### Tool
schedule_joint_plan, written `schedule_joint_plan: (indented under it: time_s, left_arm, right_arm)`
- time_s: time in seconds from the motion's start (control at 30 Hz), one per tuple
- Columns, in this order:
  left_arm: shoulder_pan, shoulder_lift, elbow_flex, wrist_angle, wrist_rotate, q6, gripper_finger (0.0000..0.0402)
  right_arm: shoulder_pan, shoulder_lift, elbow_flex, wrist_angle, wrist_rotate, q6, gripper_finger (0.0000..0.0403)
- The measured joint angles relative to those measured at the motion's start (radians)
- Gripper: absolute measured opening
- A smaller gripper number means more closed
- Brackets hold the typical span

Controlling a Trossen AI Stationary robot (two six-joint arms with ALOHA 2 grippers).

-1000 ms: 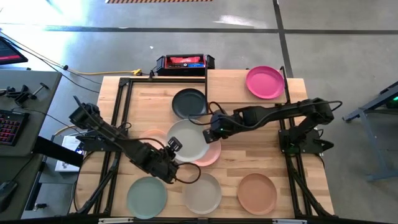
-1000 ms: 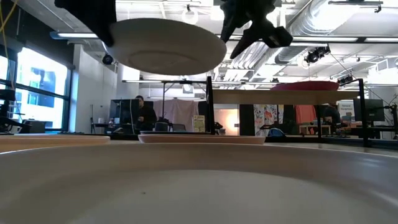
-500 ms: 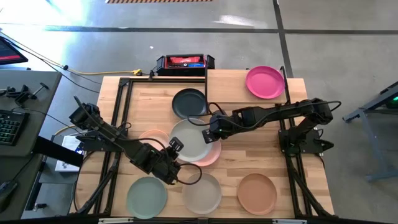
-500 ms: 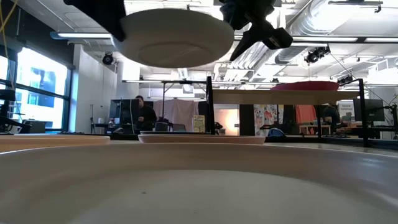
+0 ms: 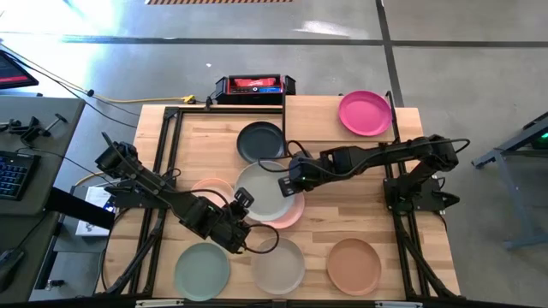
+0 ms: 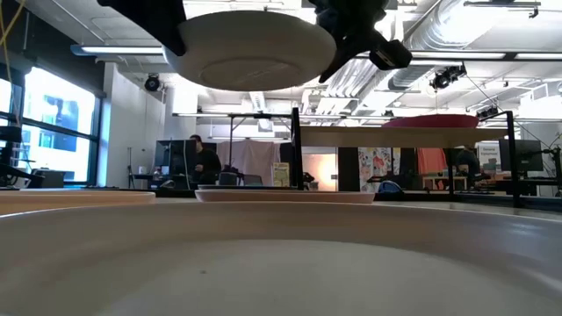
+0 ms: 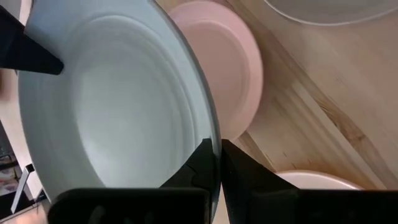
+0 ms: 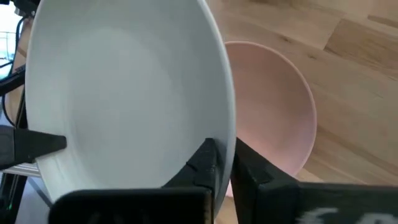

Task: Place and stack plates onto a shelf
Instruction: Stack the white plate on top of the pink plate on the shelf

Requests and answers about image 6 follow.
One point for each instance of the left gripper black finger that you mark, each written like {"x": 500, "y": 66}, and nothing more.
{"x": 176, "y": 39}

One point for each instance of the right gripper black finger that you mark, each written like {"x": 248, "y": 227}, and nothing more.
{"x": 344, "y": 50}

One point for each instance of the pale grey plate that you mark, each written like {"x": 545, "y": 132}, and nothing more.
{"x": 250, "y": 48}

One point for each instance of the magenta plate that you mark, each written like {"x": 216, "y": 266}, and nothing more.
{"x": 430, "y": 121}

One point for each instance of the salmon pink plate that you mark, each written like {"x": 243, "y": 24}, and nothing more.
{"x": 285, "y": 196}

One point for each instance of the peach plate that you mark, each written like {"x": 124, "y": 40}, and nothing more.
{"x": 66, "y": 199}

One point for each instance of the beige grey plate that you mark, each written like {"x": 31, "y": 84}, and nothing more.
{"x": 281, "y": 263}

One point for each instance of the wooden shelf with black legs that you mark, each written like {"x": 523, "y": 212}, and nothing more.
{"x": 395, "y": 137}

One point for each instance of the long ceiling light fixture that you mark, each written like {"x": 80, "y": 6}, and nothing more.
{"x": 123, "y": 50}

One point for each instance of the black ceiling spotlight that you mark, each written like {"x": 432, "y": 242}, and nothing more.
{"x": 441, "y": 80}
{"x": 487, "y": 112}
{"x": 152, "y": 82}

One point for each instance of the black metal gantry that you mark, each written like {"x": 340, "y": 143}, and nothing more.
{"x": 219, "y": 115}

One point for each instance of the colourful poster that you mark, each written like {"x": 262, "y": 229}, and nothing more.
{"x": 375, "y": 162}

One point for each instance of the black computer monitor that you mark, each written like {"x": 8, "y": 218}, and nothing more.
{"x": 520, "y": 155}
{"x": 175, "y": 155}

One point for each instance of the person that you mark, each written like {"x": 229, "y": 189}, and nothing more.
{"x": 206, "y": 164}
{"x": 467, "y": 162}

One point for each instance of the beige curtain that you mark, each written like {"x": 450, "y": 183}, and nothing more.
{"x": 250, "y": 155}

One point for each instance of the yellow sign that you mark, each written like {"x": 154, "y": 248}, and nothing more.
{"x": 281, "y": 174}

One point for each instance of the orange cloth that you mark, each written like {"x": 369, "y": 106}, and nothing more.
{"x": 432, "y": 160}

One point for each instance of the blue bag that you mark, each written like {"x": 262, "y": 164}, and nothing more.
{"x": 390, "y": 187}

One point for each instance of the large window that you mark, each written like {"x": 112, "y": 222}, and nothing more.
{"x": 59, "y": 131}

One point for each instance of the white printed sign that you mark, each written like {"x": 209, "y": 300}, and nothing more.
{"x": 488, "y": 153}

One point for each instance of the dark storage box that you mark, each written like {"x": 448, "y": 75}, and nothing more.
{"x": 48, "y": 179}

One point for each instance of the black aluminium table frame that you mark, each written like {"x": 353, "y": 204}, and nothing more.
{"x": 439, "y": 196}

